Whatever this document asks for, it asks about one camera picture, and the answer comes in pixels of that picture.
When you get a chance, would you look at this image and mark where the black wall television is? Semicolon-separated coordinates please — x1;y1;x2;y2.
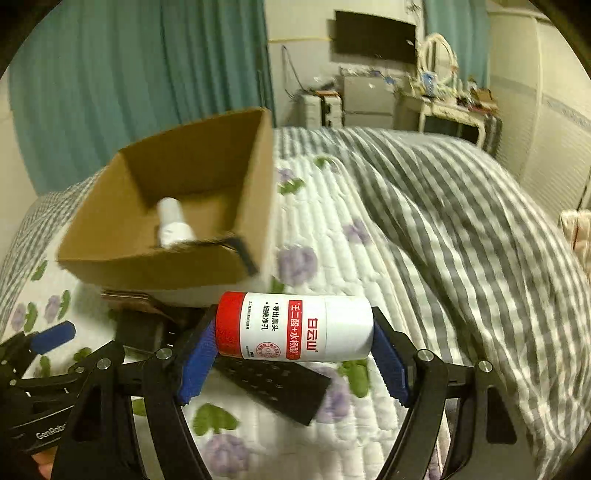
334;10;417;65

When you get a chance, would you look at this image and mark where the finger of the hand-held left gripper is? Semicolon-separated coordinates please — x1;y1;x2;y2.
0;320;77;358

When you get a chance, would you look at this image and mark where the white dressing table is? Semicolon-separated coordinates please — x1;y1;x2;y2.
396;87;498;149

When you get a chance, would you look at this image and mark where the teal curtain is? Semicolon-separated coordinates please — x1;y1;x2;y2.
423;0;491;85
8;0;276;195

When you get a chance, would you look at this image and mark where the white wardrobe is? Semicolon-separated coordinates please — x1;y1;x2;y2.
488;13;591;223

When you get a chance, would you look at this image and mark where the white plastic bottle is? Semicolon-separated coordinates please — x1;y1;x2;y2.
156;197;195;248

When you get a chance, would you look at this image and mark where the floral quilted bedspread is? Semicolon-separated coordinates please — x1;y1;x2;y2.
0;133;462;480

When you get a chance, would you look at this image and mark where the black remote control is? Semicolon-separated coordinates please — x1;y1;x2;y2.
210;354;334;426

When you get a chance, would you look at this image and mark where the white jar with red band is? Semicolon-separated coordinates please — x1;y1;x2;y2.
215;291;374;362

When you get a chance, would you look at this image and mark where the grey checked duvet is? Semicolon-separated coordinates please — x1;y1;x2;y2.
272;126;588;472

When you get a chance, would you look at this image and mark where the white oval vanity mirror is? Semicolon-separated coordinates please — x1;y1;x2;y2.
417;32;459;89

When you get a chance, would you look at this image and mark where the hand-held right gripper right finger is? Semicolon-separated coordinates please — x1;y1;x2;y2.
370;306;540;480

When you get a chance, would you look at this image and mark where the brown leather wallet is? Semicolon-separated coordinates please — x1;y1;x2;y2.
100;288;163;315

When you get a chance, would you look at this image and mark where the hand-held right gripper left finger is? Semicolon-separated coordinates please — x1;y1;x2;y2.
51;305;219;480

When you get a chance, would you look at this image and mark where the brown cardboard box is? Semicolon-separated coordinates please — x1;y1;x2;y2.
56;106;278;296

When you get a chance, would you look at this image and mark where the black rectangular case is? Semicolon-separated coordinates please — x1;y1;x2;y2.
114;306;205;357

